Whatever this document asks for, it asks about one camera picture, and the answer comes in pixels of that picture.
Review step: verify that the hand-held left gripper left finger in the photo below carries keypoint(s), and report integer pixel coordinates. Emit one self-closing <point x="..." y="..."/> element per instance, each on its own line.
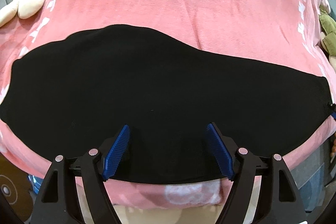
<point x="116" y="153"/>

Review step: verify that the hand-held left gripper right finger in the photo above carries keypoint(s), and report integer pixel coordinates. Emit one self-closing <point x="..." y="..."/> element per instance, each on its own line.
<point x="219" y="153"/>

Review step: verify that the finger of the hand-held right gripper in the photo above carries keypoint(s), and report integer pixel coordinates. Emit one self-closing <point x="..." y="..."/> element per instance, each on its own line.
<point x="334" y="116"/>

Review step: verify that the black pants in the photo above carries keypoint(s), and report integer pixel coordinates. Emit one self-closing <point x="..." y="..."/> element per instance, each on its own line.
<point x="157" y="82"/>

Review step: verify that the orange object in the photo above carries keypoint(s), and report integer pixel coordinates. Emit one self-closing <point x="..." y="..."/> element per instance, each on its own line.
<point x="334" y="145"/>

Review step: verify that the grey bed base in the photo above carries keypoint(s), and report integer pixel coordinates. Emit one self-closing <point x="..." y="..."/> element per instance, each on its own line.
<point x="309" y="176"/>

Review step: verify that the cream bed sheet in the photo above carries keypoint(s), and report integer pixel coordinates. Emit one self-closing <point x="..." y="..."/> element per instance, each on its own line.
<point x="168" y="213"/>

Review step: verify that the green plush toy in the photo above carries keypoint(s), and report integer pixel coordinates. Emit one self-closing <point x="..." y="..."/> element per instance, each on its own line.
<point x="329" y="27"/>

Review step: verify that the brown circle-pattern mat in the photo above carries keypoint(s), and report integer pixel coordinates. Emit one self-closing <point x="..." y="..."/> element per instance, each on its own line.
<point x="9" y="187"/>

